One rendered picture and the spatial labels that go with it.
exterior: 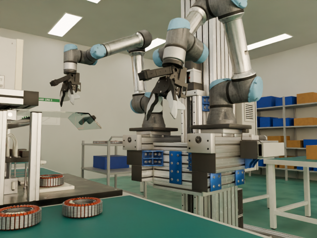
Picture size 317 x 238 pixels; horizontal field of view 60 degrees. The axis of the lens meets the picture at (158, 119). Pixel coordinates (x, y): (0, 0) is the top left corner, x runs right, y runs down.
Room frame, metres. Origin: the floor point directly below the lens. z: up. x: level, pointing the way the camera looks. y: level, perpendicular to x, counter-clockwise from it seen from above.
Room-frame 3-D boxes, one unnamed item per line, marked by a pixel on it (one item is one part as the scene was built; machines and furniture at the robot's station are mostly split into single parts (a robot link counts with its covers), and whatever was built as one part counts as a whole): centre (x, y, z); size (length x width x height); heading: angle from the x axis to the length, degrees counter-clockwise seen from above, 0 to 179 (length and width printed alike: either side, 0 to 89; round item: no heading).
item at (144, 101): (1.76, 0.04, 1.20); 0.13 x 0.12 x 0.14; 37
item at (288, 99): (6.72, -3.20, 1.89); 0.42 x 0.42 x 0.21; 35
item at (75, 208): (0.81, 0.22, 0.77); 0.11 x 0.11 x 0.04
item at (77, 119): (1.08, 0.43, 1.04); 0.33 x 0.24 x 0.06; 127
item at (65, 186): (1.11, 0.43, 0.78); 0.15 x 0.15 x 0.01; 37
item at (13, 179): (1.02, 0.55, 0.80); 0.08 x 0.05 x 0.06; 37
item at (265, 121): (7.14, -2.88, 1.41); 0.42 x 0.28 x 0.26; 128
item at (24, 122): (1.14, 0.59, 1.03); 0.62 x 0.01 x 0.03; 37
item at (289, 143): (6.61, -3.29, 0.86); 0.42 x 0.40 x 0.17; 36
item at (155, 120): (1.75, 0.03, 1.09); 0.15 x 0.15 x 0.10
